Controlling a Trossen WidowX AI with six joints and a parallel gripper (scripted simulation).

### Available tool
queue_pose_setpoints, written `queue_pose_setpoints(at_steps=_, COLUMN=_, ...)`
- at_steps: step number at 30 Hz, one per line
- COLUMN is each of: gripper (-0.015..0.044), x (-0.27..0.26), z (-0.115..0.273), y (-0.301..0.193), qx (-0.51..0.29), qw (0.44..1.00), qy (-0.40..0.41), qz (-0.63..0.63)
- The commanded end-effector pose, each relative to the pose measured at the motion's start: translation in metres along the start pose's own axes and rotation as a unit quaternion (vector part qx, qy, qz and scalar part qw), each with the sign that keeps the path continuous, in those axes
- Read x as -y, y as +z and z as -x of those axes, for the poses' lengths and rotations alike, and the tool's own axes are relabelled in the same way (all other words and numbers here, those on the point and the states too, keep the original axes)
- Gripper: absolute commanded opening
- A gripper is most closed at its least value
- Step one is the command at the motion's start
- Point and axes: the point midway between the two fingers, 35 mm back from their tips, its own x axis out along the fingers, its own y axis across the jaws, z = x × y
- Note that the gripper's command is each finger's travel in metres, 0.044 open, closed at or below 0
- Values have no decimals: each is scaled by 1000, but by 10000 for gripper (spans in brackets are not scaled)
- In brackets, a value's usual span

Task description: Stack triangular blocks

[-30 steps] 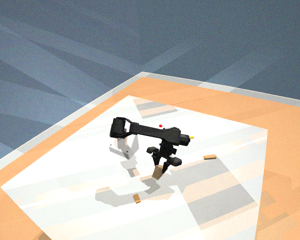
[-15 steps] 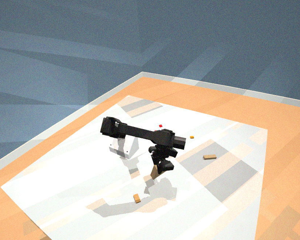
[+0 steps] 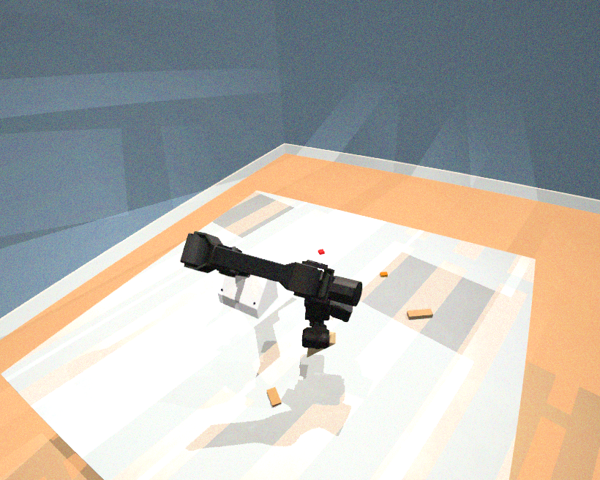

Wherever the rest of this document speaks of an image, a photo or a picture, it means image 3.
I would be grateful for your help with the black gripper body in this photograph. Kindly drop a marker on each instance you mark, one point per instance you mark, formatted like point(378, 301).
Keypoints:
point(317, 336)

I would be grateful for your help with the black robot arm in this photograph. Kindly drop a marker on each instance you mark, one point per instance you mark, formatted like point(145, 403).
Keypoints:
point(206, 253)

